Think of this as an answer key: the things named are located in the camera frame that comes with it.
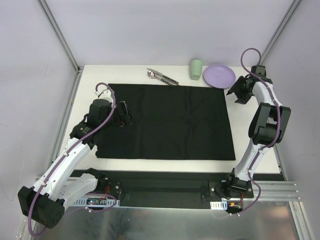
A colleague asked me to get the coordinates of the purple plate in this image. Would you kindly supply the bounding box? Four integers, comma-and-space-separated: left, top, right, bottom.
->
203, 64, 236, 89

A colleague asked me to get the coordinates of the green cup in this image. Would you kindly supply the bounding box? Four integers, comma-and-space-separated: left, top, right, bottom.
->
189, 59, 203, 80

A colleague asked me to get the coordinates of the black cloth placemat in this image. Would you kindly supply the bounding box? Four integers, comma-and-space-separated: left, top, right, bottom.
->
95, 83, 236, 161

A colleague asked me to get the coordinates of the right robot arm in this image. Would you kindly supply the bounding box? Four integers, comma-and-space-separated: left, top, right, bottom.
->
210, 65, 291, 199

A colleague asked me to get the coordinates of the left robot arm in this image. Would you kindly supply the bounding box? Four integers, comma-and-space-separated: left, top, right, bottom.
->
17, 99, 132, 229

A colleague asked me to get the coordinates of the metal spoon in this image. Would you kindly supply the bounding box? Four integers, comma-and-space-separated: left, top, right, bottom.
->
146, 70, 180, 87

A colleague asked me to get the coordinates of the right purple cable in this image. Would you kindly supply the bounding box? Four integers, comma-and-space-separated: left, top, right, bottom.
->
226, 47, 282, 217

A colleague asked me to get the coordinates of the purple cable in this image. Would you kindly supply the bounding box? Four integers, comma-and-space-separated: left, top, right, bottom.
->
27, 82, 117, 237
226, 47, 282, 217

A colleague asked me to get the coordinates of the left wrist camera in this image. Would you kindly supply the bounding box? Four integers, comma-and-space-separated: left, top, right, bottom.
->
95, 88, 113, 102

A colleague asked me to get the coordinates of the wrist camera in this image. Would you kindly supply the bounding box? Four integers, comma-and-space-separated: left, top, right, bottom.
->
95, 88, 113, 102
250, 65, 267, 80

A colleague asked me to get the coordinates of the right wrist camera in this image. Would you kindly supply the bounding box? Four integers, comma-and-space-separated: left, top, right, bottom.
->
250, 65, 267, 80

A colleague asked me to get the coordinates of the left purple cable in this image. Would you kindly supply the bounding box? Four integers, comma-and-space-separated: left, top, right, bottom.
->
27, 82, 117, 237

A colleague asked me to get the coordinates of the black handled knife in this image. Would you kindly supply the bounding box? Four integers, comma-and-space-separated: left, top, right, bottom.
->
146, 67, 179, 85

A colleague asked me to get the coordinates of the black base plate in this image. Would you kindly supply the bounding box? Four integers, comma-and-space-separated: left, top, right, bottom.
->
74, 169, 260, 210

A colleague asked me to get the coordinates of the left white cable duct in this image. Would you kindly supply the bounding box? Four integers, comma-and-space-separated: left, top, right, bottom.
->
71, 197, 120, 208

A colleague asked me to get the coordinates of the white cable duct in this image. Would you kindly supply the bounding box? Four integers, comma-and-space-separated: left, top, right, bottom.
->
71, 197, 120, 208
210, 200, 228, 211

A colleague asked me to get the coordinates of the aluminium rail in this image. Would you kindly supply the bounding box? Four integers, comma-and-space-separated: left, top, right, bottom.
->
256, 181, 302, 202

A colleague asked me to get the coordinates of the right aluminium frame post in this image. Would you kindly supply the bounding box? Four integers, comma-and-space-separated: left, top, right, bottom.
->
260, 0, 303, 65

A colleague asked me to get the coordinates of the aluminium frame post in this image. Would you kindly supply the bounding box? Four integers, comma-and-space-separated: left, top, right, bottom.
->
260, 0, 303, 65
37, 0, 83, 73

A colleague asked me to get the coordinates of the right white cable duct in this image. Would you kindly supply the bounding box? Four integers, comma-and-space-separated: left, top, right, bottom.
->
210, 200, 228, 211

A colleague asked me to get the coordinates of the left aluminium frame post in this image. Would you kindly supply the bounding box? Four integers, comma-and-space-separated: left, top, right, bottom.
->
37, 0, 83, 73

